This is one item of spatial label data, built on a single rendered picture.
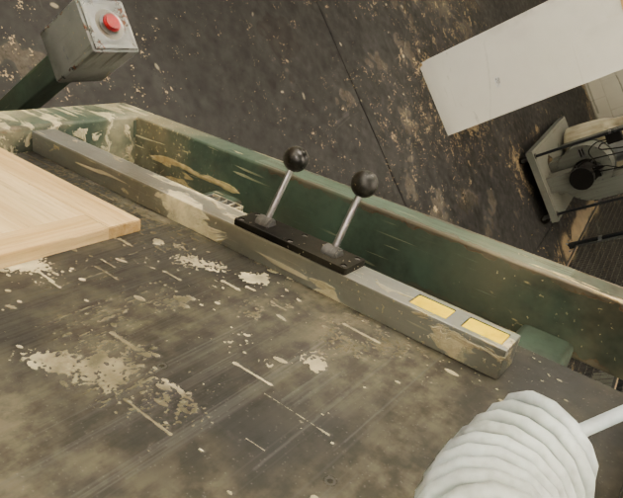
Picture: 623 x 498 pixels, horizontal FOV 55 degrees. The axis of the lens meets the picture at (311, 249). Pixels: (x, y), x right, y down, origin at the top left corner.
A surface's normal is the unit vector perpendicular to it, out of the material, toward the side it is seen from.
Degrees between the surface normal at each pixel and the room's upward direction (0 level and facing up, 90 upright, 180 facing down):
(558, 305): 90
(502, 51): 90
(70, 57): 90
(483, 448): 75
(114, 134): 35
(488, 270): 90
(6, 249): 56
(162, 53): 0
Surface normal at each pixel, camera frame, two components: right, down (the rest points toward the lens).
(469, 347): -0.60, 0.25
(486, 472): -0.19, -0.89
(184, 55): 0.73, -0.22
